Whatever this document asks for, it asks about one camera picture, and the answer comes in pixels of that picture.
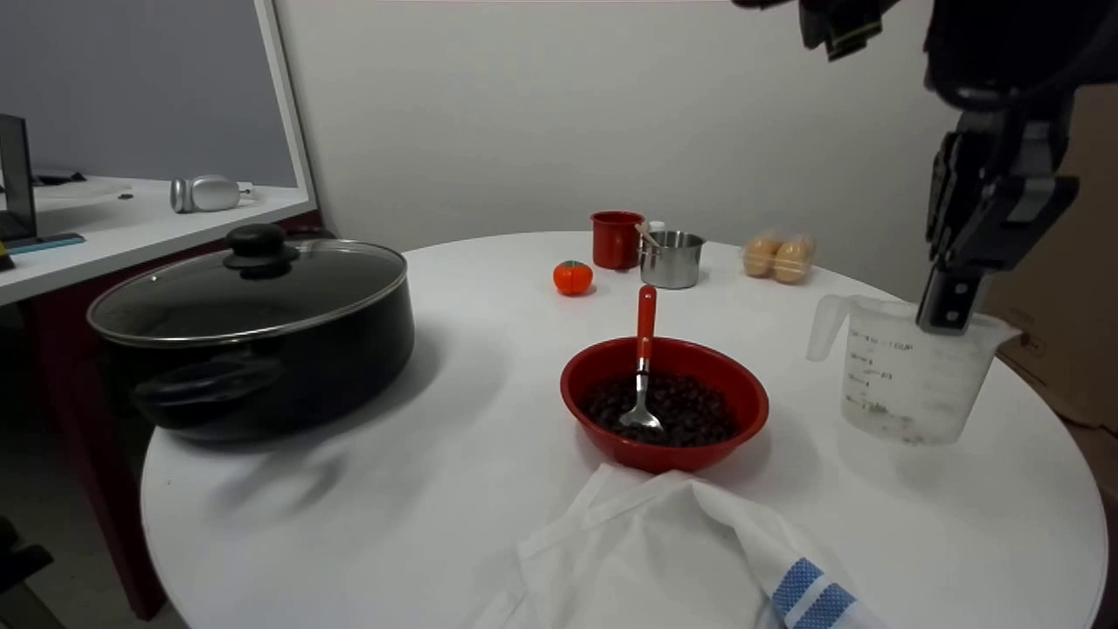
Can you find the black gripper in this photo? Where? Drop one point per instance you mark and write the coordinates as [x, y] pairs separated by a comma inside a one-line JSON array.
[[991, 196]]

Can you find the clear plastic measuring jar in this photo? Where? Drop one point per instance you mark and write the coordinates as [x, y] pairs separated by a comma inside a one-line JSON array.
[[909, 387]]

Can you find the black white Franka robot arm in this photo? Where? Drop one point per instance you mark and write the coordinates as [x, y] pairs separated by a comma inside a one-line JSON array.
[[1014, 48]]

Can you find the red orange bowl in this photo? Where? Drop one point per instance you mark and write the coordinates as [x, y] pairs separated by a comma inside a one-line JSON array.
[[665, 457]]

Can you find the glass jar lying down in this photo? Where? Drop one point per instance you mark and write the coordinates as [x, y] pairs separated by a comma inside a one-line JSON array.
[[211, 193]]

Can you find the dark beans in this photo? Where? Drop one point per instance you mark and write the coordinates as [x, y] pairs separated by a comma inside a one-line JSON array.
[[701, 414]]

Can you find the small steel cup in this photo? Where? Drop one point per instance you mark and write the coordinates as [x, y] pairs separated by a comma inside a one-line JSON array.
[[672, 260]]

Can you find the red mug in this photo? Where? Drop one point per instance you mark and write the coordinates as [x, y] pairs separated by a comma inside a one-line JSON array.
[[617, 243]]

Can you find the small orange tomato toy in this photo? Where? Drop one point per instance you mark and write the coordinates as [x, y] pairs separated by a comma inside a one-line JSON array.
[[575, 276]]

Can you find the white towel blue stripes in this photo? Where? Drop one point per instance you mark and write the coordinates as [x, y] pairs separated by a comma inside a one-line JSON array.
[[665, 560]]

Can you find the black cooking pot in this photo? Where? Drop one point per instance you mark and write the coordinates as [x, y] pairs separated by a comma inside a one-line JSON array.
[[292, 373]]

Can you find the glass pot lid black knob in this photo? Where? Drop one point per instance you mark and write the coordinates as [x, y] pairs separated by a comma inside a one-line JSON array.
[[211, 293]]

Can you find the dark red cabinet white top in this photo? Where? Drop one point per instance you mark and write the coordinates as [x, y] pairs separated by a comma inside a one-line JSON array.
[[70, 373]]

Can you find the blue flat item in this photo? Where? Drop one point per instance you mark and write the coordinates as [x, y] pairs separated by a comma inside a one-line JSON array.
[[41, 243]]

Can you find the black device on desk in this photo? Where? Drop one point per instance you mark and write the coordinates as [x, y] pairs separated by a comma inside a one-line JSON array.
[[14, 177]]

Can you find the white window frame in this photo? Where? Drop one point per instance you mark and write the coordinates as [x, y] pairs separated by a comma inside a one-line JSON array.
[[285, 106]]

